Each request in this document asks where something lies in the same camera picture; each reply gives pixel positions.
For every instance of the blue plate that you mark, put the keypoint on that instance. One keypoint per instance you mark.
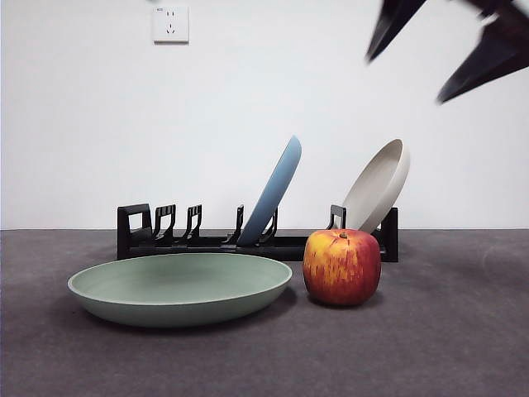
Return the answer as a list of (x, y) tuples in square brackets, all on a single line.
[(273, 190)]

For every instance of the beige plate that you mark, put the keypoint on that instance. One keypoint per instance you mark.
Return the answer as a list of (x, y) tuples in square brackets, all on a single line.
[(372, 194)]

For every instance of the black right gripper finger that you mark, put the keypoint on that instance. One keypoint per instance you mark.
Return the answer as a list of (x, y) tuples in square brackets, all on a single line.
[(492, 54), (392, 20)]

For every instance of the green plate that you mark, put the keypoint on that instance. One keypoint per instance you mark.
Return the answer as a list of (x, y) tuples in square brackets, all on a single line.
[(177, 306)]

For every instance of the red yellow apple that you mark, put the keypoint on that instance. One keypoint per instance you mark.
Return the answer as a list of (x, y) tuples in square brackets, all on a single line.
[(341, 269)]

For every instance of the white wall socket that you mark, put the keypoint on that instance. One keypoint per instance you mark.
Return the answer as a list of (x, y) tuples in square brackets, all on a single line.
[(171, 25)]

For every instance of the black plate rack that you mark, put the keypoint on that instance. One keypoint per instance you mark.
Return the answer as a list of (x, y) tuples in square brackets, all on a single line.
[(122, 235)]

